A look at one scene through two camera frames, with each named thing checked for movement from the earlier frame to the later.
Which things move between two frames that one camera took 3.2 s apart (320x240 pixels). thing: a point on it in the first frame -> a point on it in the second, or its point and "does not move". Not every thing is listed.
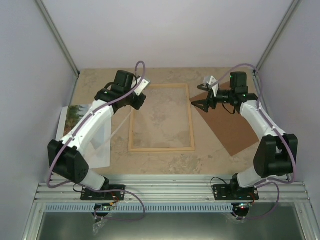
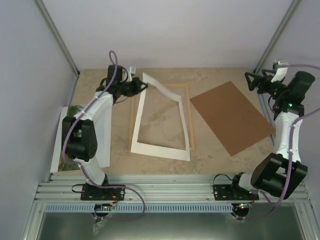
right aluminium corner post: [289, 14] does not move
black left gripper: [137, 106] -> [137, 82]
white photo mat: [96, 138] -> [157, 150]
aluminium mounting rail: [173, 188] does not move
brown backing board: [229, 126] does not move
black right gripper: [205, 102] -> [265, 80]
